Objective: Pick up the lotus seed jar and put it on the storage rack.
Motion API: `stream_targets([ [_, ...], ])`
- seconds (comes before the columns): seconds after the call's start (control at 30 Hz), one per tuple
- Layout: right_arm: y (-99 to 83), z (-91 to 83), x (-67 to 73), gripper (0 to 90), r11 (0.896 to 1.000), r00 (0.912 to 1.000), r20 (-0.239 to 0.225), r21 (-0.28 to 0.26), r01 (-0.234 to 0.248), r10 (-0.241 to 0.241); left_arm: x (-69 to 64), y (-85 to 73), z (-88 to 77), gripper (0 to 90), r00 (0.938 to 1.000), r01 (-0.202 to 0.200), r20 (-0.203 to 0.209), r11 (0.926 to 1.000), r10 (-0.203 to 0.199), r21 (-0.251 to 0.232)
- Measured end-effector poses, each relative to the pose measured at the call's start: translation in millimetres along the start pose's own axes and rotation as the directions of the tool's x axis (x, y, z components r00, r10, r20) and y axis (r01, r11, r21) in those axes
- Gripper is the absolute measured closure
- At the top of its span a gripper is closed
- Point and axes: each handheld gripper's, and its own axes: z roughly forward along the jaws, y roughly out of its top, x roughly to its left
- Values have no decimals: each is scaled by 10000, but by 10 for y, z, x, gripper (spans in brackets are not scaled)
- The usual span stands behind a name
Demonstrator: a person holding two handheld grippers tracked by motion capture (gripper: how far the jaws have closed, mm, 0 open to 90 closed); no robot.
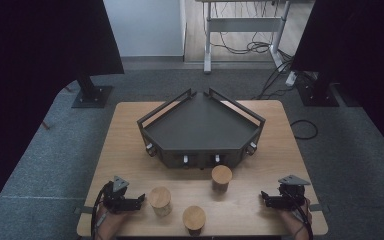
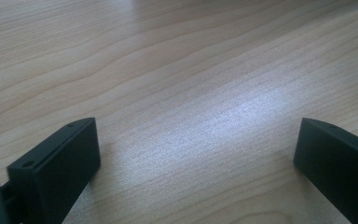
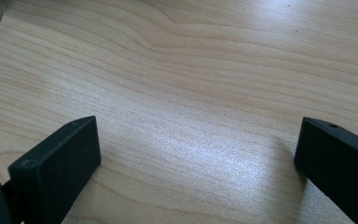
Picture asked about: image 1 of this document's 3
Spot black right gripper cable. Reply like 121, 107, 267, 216
288, 193, 315, 240

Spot white tape line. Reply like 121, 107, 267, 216
0, 194, 88, 201

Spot dark grey corner shelf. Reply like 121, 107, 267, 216
136, 87, 267, 170

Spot black metal stand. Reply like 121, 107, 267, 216
71, 73, 114, 109
296, 71, 340, 108

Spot glass jar with wooden lid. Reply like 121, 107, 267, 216
147, 186, 173, 218
211, 164, 233, 193
182, 205, 207, 237

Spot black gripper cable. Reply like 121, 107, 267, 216
90, 181, 113, 240
288, 193, 315, 240

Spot white power strip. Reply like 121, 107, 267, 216
285, 70, 298, 88

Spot grey tape strip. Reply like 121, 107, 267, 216
73, 205, 96, 215
308, 203, 330, 214

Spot looped black cable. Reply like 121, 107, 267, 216
289, 119, 319, 140

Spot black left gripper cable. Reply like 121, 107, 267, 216
90, 181, 113, 240

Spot black floor cables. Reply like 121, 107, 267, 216
251, 49, 301, 101

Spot black curtain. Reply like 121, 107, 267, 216
291, 0, 384, 164
0, 0, 125, 224

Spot person's right hand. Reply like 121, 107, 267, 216
278, 198, 314, 240

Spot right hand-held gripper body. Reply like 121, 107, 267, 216
270, 174, 312, 212

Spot white desk frame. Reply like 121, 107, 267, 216
194, 0, 294, 74

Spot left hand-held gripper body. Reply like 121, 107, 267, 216
102, 175, 139, 215

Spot person's left hand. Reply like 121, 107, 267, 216
95, 205, 129, 240

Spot black cable bundle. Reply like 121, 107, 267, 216
211, 1, 281, 55

